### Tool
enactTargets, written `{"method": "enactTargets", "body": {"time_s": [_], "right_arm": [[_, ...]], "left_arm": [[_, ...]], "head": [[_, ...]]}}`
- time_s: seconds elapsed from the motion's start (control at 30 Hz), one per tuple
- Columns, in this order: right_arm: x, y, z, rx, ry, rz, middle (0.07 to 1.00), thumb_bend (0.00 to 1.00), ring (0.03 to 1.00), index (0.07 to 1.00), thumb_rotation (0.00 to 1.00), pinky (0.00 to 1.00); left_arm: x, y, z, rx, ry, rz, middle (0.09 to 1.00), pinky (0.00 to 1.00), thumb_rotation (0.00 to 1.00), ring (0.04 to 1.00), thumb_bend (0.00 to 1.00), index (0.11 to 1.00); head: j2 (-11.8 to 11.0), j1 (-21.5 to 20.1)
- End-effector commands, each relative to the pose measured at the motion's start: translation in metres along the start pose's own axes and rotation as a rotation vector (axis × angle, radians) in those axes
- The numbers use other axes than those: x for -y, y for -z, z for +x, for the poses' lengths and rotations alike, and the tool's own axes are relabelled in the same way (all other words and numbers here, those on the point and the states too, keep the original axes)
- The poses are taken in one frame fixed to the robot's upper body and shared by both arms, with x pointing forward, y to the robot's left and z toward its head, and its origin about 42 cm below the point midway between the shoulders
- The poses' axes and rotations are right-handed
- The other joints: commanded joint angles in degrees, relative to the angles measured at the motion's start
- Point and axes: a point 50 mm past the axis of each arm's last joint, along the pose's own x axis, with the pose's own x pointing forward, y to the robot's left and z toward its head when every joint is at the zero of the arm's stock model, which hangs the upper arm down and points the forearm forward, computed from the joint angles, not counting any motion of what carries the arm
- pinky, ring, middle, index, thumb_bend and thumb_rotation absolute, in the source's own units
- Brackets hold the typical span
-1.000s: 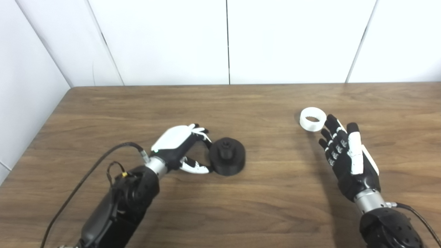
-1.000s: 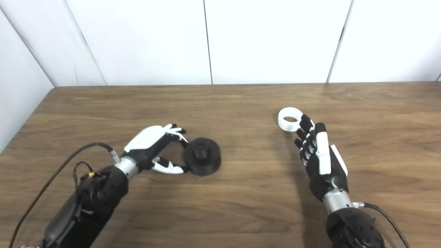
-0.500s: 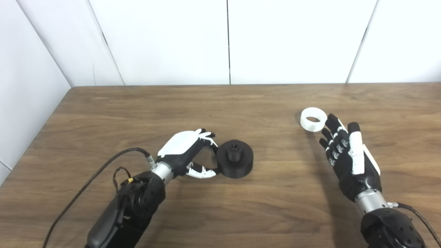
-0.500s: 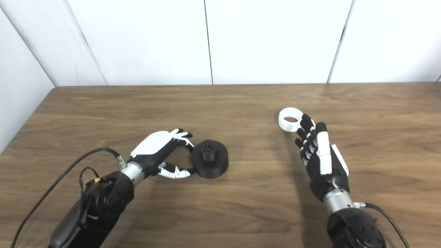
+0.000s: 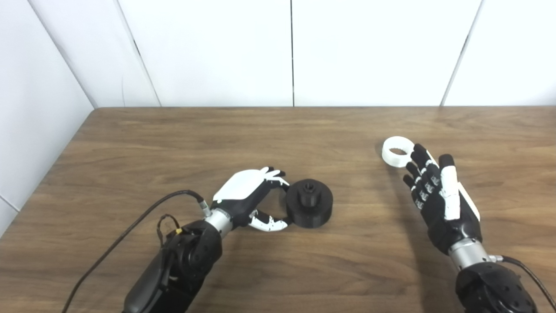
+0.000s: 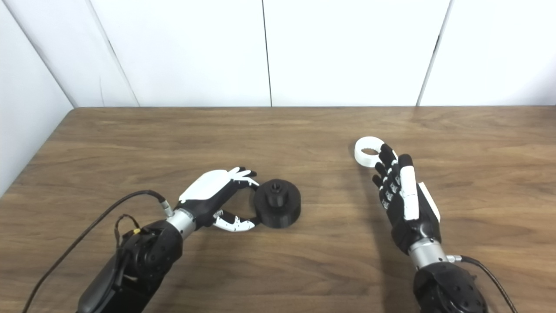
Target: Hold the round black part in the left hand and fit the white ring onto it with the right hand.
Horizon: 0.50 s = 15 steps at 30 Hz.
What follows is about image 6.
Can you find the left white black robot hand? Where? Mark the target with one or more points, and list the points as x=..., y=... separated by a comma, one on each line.
x=208, y=184

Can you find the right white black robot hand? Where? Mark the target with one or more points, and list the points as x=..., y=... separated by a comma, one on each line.
x=406, y=226

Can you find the round black part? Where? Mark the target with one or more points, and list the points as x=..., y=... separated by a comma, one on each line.
x=282, y=213

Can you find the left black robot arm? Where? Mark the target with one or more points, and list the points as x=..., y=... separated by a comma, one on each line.
x=147, y=261

